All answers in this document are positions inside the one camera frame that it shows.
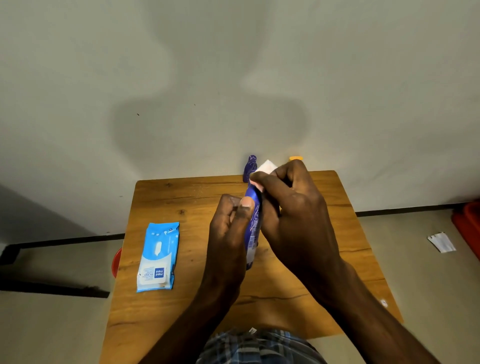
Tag person's right hand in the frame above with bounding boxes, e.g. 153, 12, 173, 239
249, 159, 351, 301

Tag person's left hand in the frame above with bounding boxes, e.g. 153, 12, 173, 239
207, 194, 260, 301

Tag blue spray bottle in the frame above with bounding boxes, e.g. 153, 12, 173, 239
242, 154, 263, 271

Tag white wipe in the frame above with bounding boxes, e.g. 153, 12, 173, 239
249, 160, 279, 193

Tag person's left forearm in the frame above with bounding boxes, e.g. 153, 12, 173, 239
139, 277, 244, 364

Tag person's right forearm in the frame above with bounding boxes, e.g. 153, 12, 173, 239
313, 259, 441, 364

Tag light blue wet wipes pack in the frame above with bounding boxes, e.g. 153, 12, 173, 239
136, 222, 180, 293

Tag blue plaid shorts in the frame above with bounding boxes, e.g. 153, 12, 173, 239
196, 327, 328, 364

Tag red round stool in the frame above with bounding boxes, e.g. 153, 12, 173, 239
111, 247, 123, 279

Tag white paper scrap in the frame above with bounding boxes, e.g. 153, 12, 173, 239
427, 232, 457, 254

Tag red plastic container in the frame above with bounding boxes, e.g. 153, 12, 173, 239
451, 200, 480, 262

